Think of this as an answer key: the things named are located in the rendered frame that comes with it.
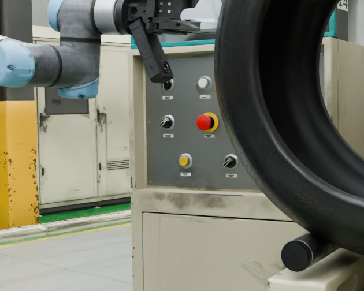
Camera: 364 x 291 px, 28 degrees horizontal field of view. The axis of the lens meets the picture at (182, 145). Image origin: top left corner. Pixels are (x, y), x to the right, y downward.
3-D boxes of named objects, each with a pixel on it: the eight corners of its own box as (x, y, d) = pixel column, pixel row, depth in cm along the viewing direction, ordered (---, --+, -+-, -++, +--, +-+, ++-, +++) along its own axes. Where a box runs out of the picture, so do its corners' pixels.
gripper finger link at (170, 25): (196, 20, 116) (149, 18, 120) (195, 30, 116) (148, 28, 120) (209, 23, 120) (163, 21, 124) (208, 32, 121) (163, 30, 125)
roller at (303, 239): (355, 237, 134) (342, 215, 135) (376, 226, 132) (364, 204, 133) (289, 277, 103) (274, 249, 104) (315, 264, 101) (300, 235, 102)
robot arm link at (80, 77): (32, 96, 131) (35, 34, 130) (79, 96, 140) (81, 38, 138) (61, 99, 126) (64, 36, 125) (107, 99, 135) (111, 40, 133)
